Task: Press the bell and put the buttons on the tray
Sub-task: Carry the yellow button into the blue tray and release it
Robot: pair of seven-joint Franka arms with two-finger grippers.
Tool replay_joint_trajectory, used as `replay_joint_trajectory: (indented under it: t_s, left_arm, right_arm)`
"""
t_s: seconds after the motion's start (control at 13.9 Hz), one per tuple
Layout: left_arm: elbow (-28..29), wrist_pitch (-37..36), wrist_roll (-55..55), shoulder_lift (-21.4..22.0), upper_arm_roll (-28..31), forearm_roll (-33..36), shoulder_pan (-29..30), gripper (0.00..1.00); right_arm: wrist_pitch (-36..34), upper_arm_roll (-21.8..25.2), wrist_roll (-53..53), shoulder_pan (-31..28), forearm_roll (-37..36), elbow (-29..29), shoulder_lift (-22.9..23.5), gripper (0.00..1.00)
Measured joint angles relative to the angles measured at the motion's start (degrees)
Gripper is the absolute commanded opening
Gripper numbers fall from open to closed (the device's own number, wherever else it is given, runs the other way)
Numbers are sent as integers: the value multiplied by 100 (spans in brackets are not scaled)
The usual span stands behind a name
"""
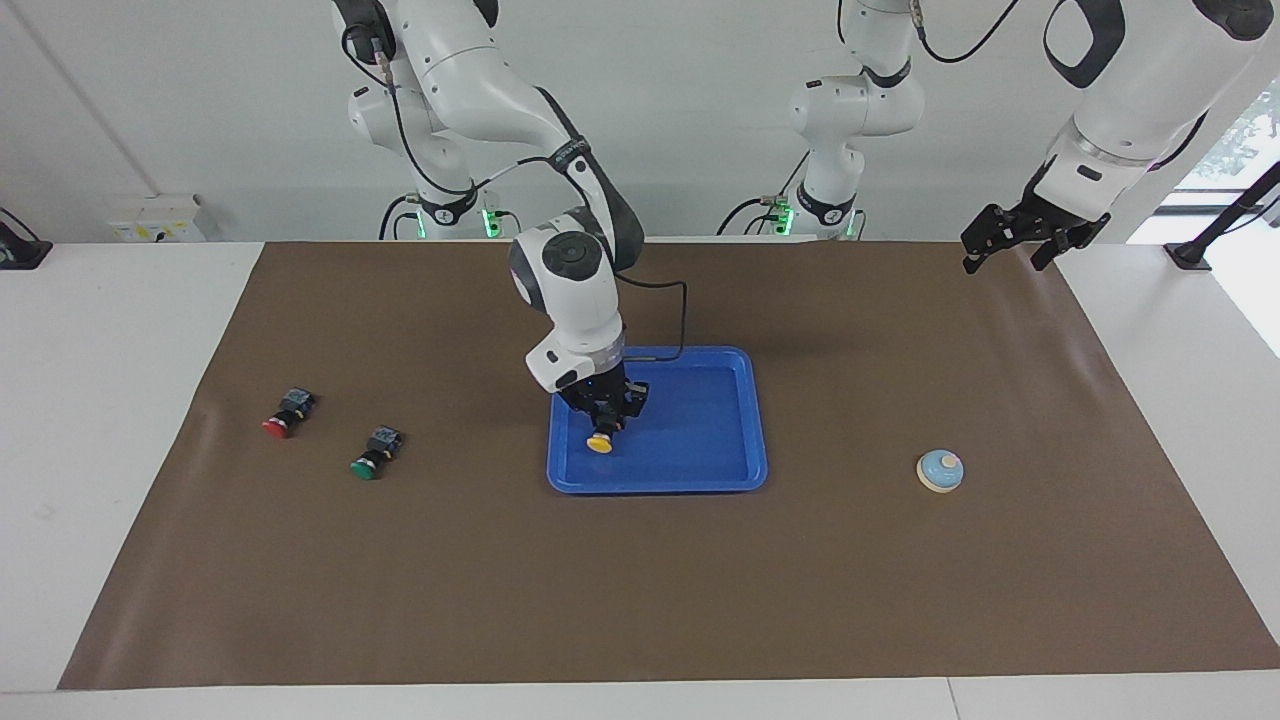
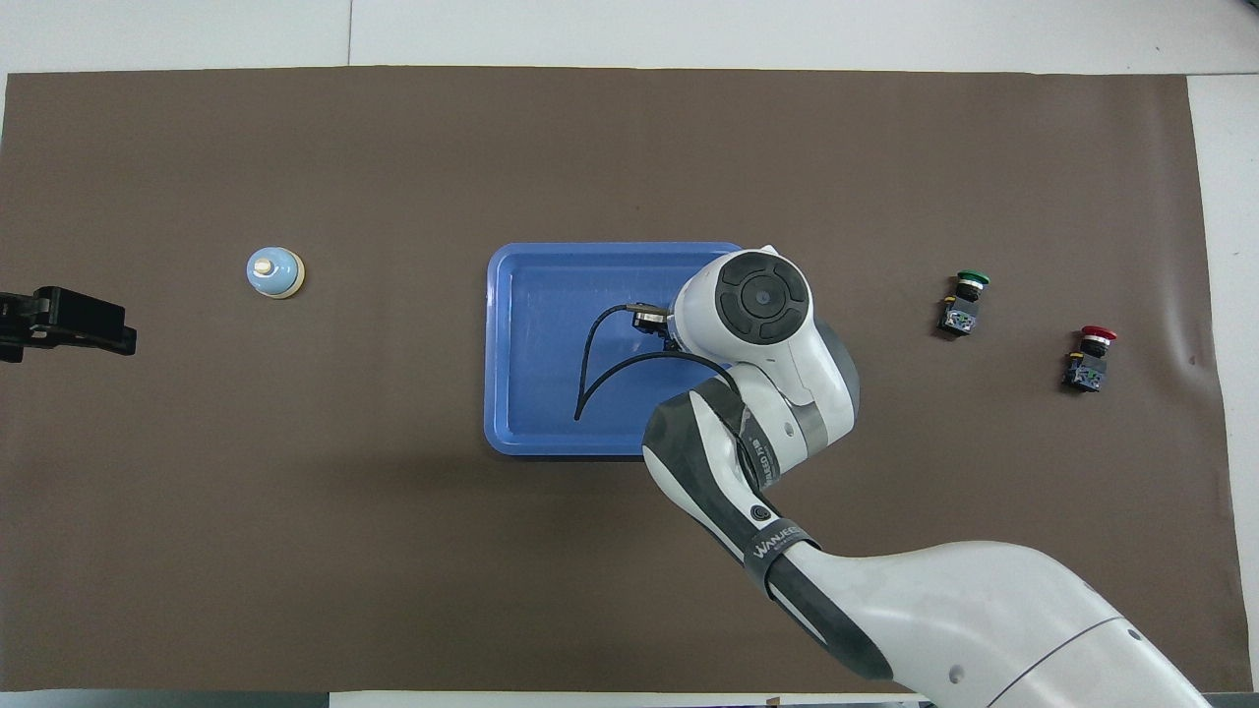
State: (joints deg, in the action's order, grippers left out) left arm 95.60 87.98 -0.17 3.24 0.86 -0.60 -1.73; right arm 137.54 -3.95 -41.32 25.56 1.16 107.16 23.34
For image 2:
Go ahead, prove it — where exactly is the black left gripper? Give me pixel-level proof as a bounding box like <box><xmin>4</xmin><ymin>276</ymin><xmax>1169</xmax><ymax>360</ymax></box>
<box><xmin>0</xmin><ymin>287</ymin><xmax>137</xmax><ymax>363</ymax></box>

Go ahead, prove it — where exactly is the green push button switch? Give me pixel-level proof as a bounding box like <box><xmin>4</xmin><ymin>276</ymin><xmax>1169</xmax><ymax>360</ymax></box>
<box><xmin>939</xmin><ymin>270</ymin><xmax>990</xmax><ymax>340</ymax></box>

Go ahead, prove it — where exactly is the red push button switch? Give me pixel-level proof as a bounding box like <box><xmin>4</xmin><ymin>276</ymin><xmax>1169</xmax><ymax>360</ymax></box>
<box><xmin>1062</xmin><ymin>325</ymin><xmax>1117</xmax><ymax>393</ymax></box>

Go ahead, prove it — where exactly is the light blue call bell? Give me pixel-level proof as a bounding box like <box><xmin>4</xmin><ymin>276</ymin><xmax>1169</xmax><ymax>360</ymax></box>
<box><xmin>246</xmin><ymin>246</ymin><xmax>306</xmax><ymax>300</ymax></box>

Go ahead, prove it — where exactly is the blue plastic tray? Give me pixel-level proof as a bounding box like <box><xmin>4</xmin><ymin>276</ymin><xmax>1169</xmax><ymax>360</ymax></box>
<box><xmin>484</xmin><ymin>242</ymin><xmax>758</xmax><ymax>458</ymax></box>

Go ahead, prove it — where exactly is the brown table mat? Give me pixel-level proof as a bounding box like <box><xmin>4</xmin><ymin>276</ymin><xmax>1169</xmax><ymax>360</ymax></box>
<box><xmin>0</xmin><ymin>67</ymin><xmax>1242</xmax><ymax>694</ymax></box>

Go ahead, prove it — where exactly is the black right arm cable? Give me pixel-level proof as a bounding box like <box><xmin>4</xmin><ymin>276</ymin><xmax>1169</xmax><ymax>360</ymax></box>
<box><xmin>573</xmin><ymin>303</ymin><xmax>739</xmax><ymax>422</ymax></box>

